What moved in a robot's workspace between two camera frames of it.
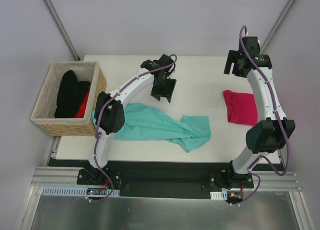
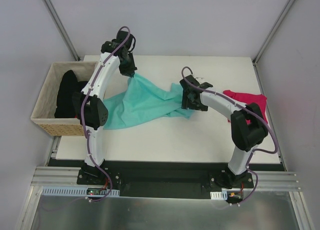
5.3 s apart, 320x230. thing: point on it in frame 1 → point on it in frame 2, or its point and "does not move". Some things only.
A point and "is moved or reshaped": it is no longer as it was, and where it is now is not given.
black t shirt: (71, 94) does not move
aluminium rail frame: (280, 179) does not move
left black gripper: (163, 87) → (128, 70)
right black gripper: (236, 63) → (188, 98)
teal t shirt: (142, 122) is moved or reshaped
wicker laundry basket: (43, 114) does not move
